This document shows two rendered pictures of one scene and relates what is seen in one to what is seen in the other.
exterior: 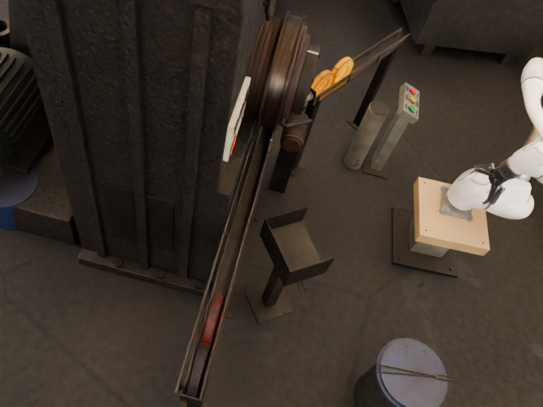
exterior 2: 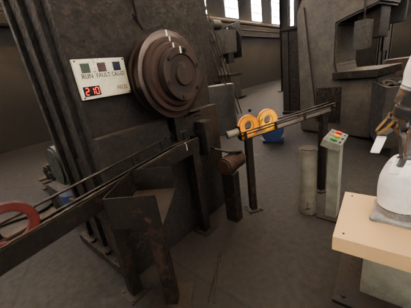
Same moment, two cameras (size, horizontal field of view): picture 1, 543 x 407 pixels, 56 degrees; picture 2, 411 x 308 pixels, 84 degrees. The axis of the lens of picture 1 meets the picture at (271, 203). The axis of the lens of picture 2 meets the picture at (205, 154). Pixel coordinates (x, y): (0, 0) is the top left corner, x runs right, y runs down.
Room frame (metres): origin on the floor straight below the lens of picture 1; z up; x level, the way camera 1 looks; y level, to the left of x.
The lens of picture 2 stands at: (0.72, -0.97, 1.10)
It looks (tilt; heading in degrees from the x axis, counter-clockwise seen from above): 19 degrees down; 45
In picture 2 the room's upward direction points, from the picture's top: 8 degrees counter-clockwise
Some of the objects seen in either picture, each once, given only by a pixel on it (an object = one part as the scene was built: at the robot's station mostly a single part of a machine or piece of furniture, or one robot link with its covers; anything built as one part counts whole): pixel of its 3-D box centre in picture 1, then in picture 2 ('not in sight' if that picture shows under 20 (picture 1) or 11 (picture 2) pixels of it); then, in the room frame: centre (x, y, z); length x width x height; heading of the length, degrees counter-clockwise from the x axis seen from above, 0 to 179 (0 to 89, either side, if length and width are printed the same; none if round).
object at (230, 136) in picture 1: (237, 119); (103, 77); (1.26, 0.21, 1.15); 0.26 x 0.02 x 0.18; 3
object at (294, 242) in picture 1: (282, 275); (158, 249); (1.13, -0.15, 0.36); 0.26 x 0.20 x 0.72; 38
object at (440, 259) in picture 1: (434, 228); (389, 263); (1.83, -0.95, 0.16); 0.40 x 0.40 x 0.31; 6
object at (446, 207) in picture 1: (458, 198); (399, 207); (1.85, -0.95, 0.45); 0.22 x 0.18 x 0.06; 2
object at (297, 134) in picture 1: (287, 154); (234, 186); (1.94, 0.00, 0.27); 0.22 x 0.13 x 0.53; 3
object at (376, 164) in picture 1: (393, 134); (334, 176); (2.32, -0.58, 0.31); 0.24 x 0.16 x 0.62; 3
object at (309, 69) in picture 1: (305, 80); (181, 74); (1.61, 0.02, 1.12); 0.28 x 0.06 x 0.28; 3
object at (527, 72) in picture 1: (536, 73); not in sight; (2.21, -1.03, 1.06); 0.18 x 0.14 x 0.13; 176
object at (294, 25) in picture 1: (282, 73); (169, 76); (1.60, 0.12, 1.12); 0.47 x 0.06 x 0.47; 3
